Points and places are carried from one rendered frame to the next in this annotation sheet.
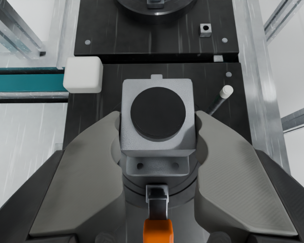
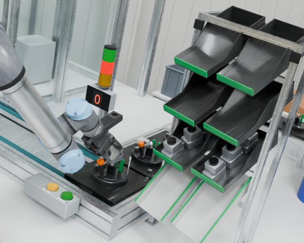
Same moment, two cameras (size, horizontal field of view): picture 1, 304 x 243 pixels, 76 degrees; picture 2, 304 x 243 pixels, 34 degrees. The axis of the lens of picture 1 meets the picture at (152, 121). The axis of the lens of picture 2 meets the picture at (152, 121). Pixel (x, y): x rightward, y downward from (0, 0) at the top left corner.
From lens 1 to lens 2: 1.76 m
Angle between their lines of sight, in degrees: 53
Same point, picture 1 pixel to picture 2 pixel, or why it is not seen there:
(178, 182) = (107, 178)
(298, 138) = (162, 230)
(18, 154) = not seen: hidden behind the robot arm
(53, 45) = not seen: hidden behind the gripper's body
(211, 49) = (146, 174)
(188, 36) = (144, 169)
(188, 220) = (102, 188)
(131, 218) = (89, 180)
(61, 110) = not seen: hidden behind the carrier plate
